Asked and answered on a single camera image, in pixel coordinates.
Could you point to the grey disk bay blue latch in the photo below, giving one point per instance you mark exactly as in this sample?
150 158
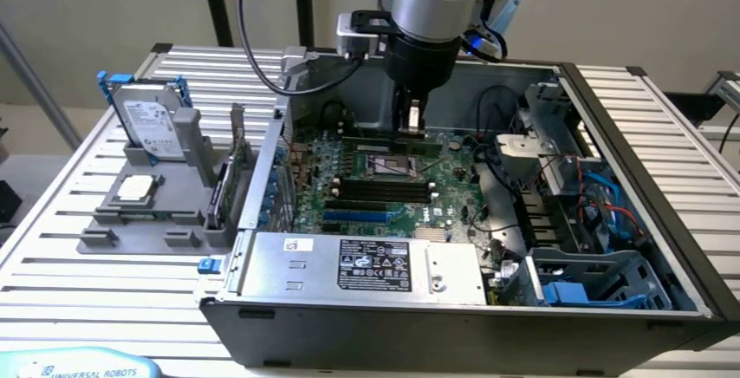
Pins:
602 278

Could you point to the blue Universal Robots base cap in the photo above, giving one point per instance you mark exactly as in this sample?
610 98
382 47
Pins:
75 365

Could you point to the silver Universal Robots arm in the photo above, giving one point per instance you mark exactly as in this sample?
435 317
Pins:
439 1

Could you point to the blue case release latch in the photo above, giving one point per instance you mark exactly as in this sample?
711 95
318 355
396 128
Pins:
210 265

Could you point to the graphics card with metal bracket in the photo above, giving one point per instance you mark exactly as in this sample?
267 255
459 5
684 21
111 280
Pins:
228 178

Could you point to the silver power supply unit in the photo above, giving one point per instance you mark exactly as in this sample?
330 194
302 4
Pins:
324 265

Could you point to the silver CPU chip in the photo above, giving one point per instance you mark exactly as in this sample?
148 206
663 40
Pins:
136 187

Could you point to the green RAM stick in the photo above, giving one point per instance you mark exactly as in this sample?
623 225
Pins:
370 141

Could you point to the black stand pole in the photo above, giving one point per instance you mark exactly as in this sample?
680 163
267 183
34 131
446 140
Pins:
215 1
303 1

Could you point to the hard disk in blue carrier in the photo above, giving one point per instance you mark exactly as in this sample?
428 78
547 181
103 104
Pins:
147 122

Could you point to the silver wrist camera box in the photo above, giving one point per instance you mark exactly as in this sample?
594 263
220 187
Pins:
359 34

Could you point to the black expansion slot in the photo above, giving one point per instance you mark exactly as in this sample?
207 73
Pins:
352 205

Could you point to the grey parts rack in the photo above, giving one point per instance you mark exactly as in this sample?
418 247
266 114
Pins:
191 144

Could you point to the black open PC case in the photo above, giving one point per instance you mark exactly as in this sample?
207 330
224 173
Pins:
463 334

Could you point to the black RAM slot bank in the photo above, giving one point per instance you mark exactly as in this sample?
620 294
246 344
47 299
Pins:
387 189

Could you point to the CPU socket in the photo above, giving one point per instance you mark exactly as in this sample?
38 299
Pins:
388 165

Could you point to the black box on floor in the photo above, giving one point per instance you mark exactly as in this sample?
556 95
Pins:
8 202

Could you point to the green Dell motherboard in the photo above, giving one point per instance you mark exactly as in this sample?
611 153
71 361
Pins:
370 222

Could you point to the small silver chipset heatsink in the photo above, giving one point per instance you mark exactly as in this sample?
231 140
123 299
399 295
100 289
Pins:
431 234

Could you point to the blue expansion slot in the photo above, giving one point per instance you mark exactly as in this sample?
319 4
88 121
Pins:
354 217

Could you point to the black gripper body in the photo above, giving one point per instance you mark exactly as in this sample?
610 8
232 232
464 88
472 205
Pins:
420 62

